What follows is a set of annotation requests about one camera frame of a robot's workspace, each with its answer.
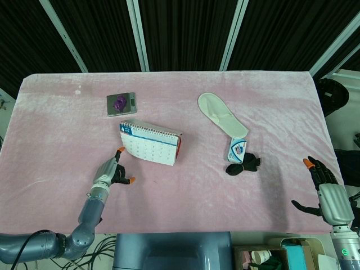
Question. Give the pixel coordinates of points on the blue-grey robot torso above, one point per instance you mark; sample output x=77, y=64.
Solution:
x=173, y=251

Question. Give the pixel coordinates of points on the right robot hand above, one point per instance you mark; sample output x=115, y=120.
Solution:
x=333, y=201

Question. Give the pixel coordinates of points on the teal box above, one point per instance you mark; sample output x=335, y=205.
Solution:
x=294, y=254

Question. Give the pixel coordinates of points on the purple crumpled object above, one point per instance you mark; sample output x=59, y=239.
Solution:
x=119, y=103

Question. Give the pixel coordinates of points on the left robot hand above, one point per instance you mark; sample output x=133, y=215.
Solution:
x=104, y=172

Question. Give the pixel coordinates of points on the silver digital kitchen scale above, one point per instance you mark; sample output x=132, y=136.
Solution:
x=121, y=105

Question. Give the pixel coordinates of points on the cardboard box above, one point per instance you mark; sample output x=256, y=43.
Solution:
x=260, y=257

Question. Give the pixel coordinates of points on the white frame post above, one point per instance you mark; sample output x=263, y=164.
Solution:
x=64, y=35
x=334, y=45
x=233, y=35
x=138, y=35

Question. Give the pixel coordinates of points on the white disposable slipper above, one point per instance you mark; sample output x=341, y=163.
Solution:
x=222, y=116

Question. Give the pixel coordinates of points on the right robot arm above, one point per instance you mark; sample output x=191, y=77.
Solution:
x=346, y=247

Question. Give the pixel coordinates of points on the white paper cup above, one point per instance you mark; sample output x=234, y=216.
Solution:
x=261, y=256

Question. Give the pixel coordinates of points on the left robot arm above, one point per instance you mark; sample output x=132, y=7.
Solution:
x=67, y=230

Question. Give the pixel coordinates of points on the white soap box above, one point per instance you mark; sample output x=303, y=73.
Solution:
x=236, y=150

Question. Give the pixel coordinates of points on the black sock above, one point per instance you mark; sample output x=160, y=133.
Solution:
x=243, y=166

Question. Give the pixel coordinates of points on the pink plush table cloth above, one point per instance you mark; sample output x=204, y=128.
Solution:
x=180, y=157

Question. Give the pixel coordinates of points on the white desk calendar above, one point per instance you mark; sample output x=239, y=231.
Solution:
x=150, y=143

